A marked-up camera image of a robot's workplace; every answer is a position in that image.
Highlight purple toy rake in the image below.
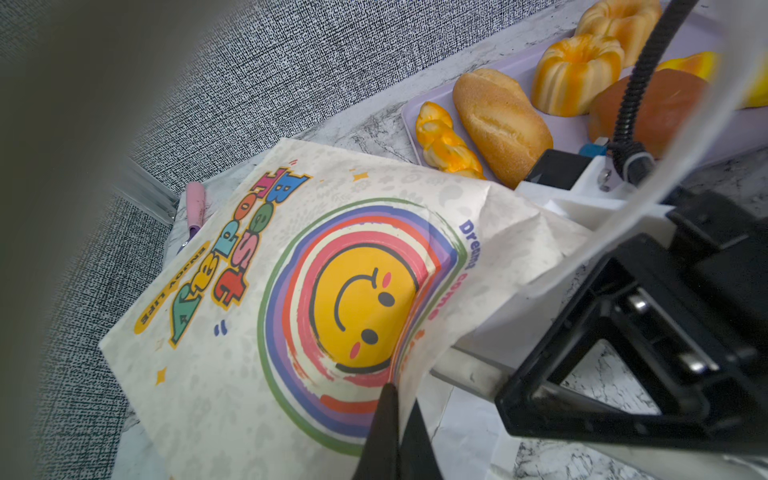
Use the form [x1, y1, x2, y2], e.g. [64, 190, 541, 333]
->
[179, 182, 206, 250]

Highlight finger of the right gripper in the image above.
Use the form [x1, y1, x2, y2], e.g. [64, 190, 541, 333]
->
[495, 246, 767, 456]

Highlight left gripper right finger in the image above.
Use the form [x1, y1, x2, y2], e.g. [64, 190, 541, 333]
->
[399, 402, 443, 480]

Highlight yellow oval fake bread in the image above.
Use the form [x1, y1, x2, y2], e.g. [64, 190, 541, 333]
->
[656, 51, 767, 108]

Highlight metal tongs white tips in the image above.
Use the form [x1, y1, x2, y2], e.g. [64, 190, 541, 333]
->
[430, 347, 516, 403]

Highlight white paper gift bag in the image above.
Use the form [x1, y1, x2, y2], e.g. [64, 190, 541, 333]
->
[100, 1, 767, 479]

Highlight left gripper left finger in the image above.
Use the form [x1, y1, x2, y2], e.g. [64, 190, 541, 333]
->
[352, 383, 400, 480]

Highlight golden baguette fake bread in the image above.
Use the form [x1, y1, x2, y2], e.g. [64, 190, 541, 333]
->
[453, 68, 554, 189]

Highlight round brown fake bun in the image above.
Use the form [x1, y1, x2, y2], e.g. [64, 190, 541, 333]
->
[587, 69, 709, 159]

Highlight lilac plastic tray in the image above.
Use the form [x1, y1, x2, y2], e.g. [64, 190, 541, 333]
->
[399, 11, 768, 184]

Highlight orange twisted fake bread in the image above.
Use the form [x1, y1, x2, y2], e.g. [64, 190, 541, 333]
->
[415, 102, 485, 180]

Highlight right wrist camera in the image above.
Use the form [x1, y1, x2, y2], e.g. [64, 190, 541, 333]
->
[514, 140, 676, 232]

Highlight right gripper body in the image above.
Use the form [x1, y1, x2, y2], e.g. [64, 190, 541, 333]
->
[617, 192, 767, 420]

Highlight yellow ring fake bread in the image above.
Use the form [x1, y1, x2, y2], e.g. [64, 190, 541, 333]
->
[531, 34, 624, 117]

